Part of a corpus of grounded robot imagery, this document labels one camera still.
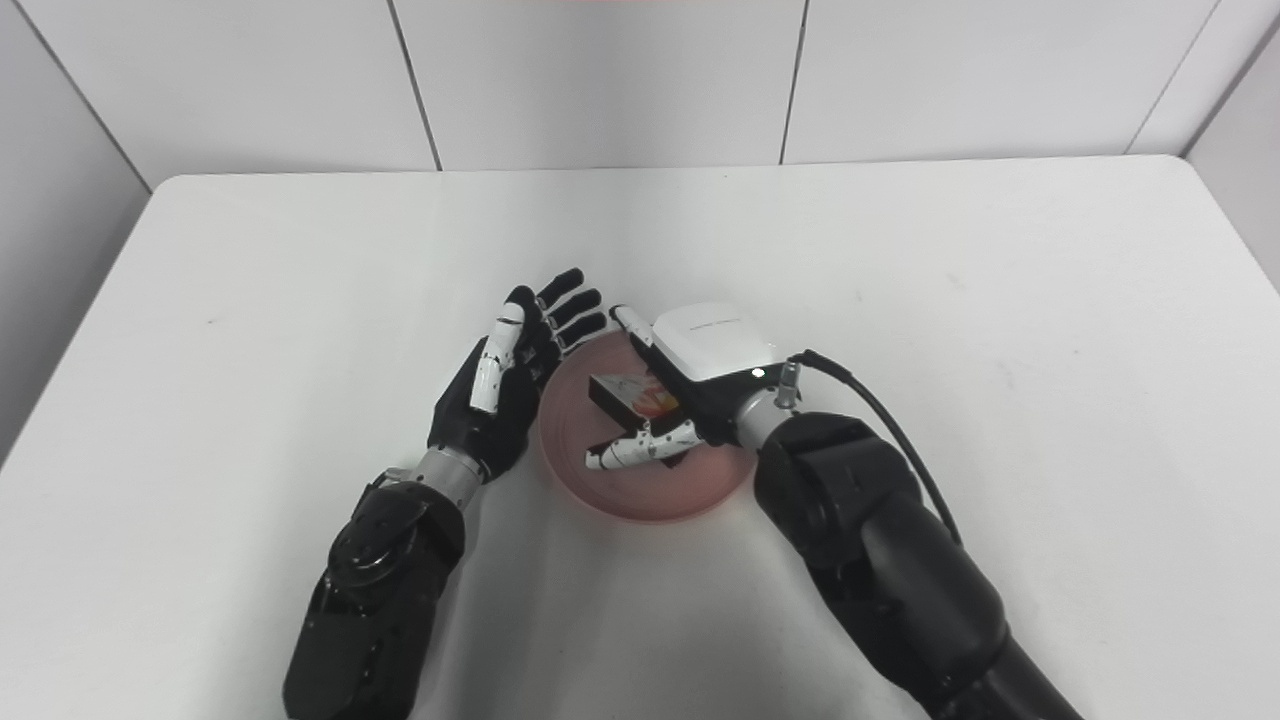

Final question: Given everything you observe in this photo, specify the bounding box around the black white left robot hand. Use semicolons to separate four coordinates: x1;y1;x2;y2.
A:
427;267;609;483

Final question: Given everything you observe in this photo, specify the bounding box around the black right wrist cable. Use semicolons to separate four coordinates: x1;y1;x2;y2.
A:
780;350;963;546

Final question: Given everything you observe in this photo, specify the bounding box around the pink round plate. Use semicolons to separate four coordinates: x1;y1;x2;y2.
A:
538;335;758;525

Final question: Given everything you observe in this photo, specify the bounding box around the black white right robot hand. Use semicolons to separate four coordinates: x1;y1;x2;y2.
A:
585;302;791;473

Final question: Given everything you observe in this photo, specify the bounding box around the chocolate cake slice with fruit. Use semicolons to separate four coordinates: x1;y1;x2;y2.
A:
588;368;691;471

